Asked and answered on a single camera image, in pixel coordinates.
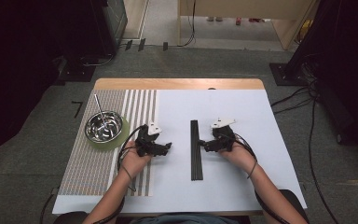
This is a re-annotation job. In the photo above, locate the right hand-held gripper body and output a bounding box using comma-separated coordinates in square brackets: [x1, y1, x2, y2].
[210, 118, 237, 153]

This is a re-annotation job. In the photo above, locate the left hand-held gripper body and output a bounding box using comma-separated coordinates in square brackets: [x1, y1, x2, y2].
[134, 121, 166, 158]

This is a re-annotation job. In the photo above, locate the person's left hand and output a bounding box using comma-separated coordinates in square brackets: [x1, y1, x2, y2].
[119, 140, 152, 179]

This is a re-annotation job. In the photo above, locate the person's right hand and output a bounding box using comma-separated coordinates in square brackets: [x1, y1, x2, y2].
[220, 143, 257, 175]

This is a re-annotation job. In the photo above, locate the metal bowl on green coaster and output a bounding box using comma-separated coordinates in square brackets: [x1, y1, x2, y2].
[85, 116, 131, 152]

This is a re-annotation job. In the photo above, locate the silver metal rod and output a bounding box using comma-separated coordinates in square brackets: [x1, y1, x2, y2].
[93, 93, 107, 122]

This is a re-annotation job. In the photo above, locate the striped woven placemat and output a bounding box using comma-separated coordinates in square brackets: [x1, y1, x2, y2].
[58, 89, 158, 198]

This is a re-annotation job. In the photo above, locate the person's grey-blue clothing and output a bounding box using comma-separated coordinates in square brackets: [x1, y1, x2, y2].
[130, 213, 241, 224]

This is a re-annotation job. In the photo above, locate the black stand base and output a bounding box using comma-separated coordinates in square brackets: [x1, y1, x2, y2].
[268, 62, 309, 87]
[57, 55, 97, 83]

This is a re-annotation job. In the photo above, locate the black chair armrest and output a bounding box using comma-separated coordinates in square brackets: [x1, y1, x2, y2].
[53, 210, 90, 224]
[278, 189, 310, 224]

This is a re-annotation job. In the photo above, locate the black stand leg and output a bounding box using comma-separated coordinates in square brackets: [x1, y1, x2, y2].
[318, 83, 355, 146]

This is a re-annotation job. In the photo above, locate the dark monitor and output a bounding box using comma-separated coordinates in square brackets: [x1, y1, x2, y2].
[89, 0, 129, 59]

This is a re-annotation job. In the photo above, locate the wooden desk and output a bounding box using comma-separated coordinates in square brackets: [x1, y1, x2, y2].
[176, 0, 321, 51]

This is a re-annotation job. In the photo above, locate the yellow object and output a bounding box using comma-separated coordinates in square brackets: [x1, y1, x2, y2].
[297, 19, 314, 44]

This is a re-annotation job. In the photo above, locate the black curtain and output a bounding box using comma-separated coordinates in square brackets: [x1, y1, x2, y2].
[287, 0, 358, 160]
[0, 0, 106, 166]

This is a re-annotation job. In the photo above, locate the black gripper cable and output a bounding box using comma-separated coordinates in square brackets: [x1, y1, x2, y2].
[227, 133, 292, 224]
[92, 124, 145, 224]

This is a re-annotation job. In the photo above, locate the thin black wrist cord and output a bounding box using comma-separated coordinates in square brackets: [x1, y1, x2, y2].
[246, 160, 258, 180]
[119, 164, 138, 192]

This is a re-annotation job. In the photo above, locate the black floor cable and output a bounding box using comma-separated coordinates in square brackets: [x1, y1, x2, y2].
[309, 92, 339, 224]
[273, 97, 313, 115]
[270, 87, 309, 107]
[39, 186, 61, 224]

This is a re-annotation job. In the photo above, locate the grey floor cable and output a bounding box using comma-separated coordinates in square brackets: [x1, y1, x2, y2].
[82, 54, 115, 67]

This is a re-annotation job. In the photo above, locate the black hanging cable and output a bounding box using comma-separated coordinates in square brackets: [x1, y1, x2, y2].
[178, 0, 198, 49]

